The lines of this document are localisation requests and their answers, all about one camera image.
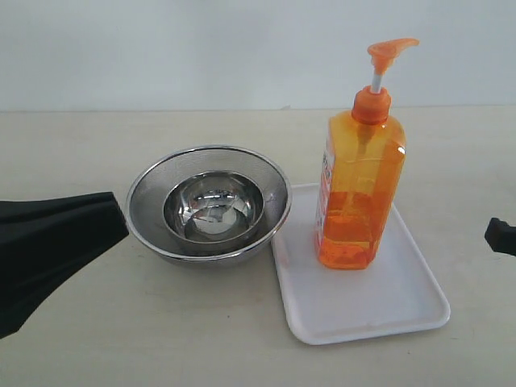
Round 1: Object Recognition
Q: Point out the orange soap pump bottle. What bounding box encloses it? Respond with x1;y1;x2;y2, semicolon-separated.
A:
314;38;419;270

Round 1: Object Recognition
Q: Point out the small stainless steel bowl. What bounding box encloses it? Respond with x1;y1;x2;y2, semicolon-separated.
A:
163;170;264;245

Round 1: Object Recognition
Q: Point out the white plastic tray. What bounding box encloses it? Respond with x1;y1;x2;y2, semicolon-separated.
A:
272;183;451;345

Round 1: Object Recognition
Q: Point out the steel mesh colander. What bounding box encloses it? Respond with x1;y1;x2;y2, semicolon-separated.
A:
125;145;292;267

